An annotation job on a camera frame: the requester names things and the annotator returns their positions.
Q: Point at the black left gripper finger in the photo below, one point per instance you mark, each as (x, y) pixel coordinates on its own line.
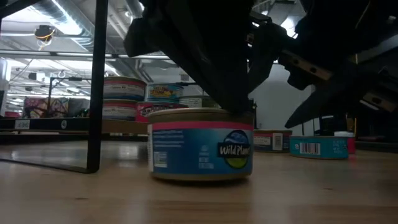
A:
(143, 37)
(211, 46)

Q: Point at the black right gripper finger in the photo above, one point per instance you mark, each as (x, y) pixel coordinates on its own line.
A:
(264, 53)
(329, 101)

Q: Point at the teal tuna can silver lid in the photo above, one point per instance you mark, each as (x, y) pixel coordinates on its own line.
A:
(323, 147)
(164, 91)

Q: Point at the green can silver lid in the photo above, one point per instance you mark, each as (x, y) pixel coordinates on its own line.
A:
(192, 102)

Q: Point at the wooden shelf black metal legs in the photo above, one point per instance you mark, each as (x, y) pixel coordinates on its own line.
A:
(97, 109)

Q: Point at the long ceiling light strip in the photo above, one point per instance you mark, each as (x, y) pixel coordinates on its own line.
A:
(62, 53)

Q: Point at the thin black stand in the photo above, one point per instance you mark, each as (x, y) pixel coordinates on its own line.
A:
(49, 93)

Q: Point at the colourful patterned cloth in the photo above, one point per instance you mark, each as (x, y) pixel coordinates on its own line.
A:
(37, 105)

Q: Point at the large ribbed silver duct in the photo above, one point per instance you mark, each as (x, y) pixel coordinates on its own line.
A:
(71, 18)

